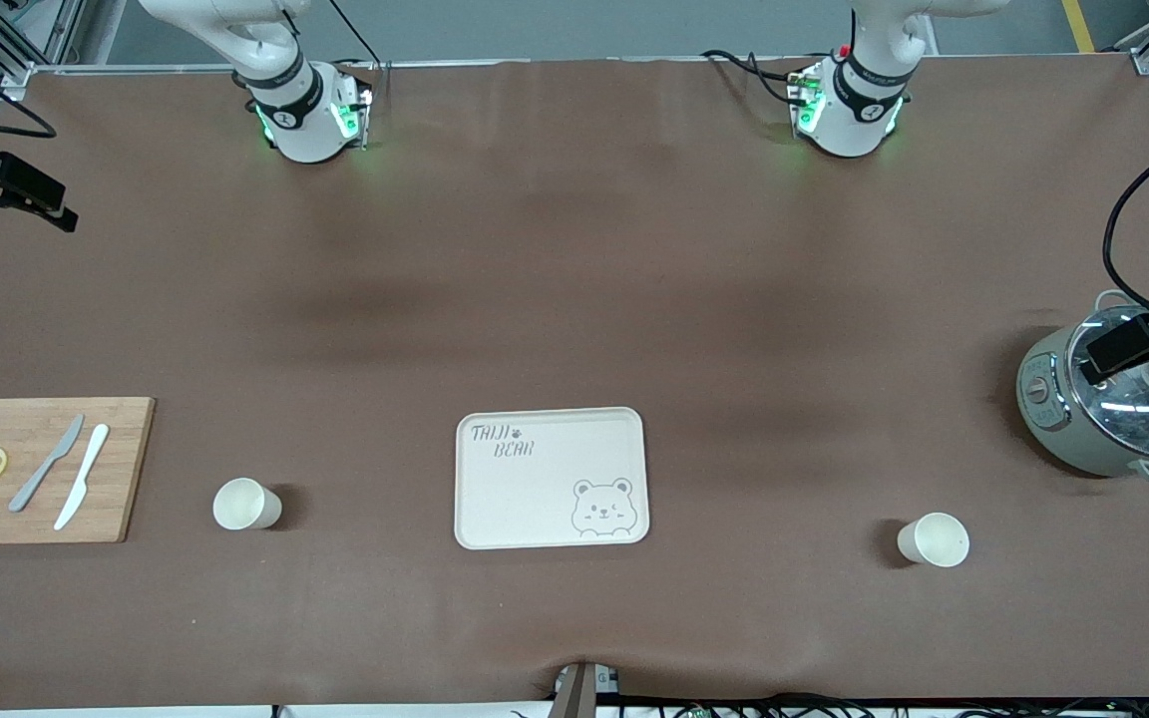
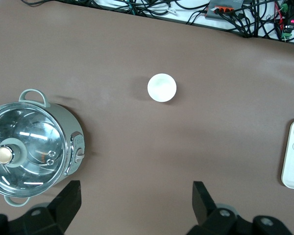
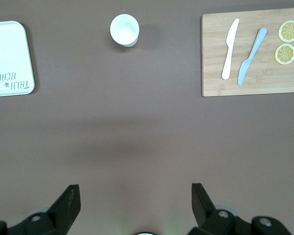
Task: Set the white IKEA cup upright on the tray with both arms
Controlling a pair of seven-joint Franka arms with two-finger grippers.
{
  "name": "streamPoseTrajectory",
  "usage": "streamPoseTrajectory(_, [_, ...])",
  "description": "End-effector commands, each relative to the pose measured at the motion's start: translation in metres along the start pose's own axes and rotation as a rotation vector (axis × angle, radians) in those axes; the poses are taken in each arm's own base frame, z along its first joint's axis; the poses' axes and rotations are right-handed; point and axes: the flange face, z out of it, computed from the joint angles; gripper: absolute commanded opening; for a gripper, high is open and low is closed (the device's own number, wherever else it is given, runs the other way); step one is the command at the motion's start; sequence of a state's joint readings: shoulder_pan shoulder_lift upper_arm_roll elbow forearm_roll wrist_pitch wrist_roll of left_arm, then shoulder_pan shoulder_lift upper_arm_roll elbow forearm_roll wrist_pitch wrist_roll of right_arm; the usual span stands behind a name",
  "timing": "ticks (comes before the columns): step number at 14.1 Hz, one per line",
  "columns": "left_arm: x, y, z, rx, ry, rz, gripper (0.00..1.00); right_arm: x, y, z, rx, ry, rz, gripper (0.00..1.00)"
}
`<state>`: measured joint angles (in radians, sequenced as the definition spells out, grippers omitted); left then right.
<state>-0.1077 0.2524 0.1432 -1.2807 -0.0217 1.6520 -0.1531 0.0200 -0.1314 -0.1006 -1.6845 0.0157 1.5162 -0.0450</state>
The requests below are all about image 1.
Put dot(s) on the beige bear print tray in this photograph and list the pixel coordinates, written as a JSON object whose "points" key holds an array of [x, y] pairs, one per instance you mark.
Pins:
{"points": [[535, 499]]}

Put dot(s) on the brown tablecloth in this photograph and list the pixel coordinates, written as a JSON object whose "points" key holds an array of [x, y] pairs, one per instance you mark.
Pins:
{"points": [[574, 299]]}

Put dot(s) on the grey plastic knife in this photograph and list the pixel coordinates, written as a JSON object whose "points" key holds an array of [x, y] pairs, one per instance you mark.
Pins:
{"points": [[46, 464]]}

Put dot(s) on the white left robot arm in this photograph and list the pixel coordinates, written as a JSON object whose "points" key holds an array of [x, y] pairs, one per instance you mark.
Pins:
{"points": [[859, 120]]}

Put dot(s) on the white plastic knife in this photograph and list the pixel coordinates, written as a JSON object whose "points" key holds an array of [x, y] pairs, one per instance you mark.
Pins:
{"points": [[86, 469]]}

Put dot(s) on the bamboo cutting board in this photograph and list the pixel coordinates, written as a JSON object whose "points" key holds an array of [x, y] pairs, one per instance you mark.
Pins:
{"points": [[126, 479]]}

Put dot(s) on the white IKEA cup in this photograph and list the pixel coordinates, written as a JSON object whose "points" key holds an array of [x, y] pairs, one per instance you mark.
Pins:
{"points": [[936, 539], [240, 504]]}

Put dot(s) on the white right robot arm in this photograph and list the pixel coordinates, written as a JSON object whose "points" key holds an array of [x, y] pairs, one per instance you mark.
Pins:
{"points": [[300, 130]]}

